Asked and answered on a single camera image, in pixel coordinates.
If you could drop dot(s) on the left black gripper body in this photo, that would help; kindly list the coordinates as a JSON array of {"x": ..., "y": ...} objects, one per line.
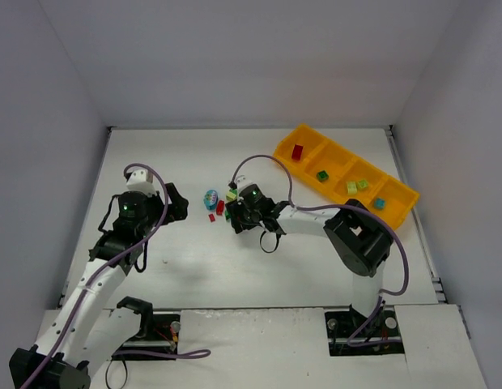
[{"x": 170, "y": 201}]

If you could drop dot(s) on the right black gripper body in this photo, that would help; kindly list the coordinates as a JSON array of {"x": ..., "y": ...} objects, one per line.
[{"x": 238, "y": 211}]

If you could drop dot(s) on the red arch lego block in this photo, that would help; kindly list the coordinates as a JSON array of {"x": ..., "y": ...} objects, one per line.
[{"x": 297, "y": 152}]

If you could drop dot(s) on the small green lego brick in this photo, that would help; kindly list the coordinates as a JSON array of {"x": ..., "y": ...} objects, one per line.
[{"x": 322, "y": 176}]

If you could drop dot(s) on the light green lego brick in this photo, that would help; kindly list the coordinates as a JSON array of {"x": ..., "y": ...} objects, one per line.
[{"x": 351, "y": 188}]

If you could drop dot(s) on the teal blue lego brick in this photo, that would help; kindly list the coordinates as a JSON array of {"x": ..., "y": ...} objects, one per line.
[{"x": 379, "y": 203}]

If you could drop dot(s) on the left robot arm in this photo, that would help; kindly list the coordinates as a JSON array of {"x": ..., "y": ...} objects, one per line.
[{"x": 79, "y": 341}]

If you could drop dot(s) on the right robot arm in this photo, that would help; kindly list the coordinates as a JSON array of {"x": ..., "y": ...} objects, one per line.
[{"x": 361, "y": 242}]

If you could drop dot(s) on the green and lime lego stack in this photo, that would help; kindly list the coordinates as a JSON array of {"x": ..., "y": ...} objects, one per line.
[{"x": 232, "y": 195}]

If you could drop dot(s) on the yellow divided sorting tray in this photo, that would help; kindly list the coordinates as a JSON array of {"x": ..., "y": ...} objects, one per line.
[{"x": 342, "y": 165}]

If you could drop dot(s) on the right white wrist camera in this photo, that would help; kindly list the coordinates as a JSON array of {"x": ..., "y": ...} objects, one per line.
[{"x": 242, "y": 186}]

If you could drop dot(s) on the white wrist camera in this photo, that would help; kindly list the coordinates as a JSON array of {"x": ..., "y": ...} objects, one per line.
[
  {"x": 242, "y": 186},
  {"x": 141, "y": 180}
]

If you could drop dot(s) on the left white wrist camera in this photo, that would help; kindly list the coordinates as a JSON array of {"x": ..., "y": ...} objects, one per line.
[{"x": 141, "y": 180}]

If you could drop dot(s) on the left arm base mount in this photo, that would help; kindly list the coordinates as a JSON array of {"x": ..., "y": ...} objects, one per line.
[{"x": 163, "y": 338}]

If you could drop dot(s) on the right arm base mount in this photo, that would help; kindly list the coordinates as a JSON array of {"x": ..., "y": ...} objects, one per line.
[{"x": 380, "y": 337}]

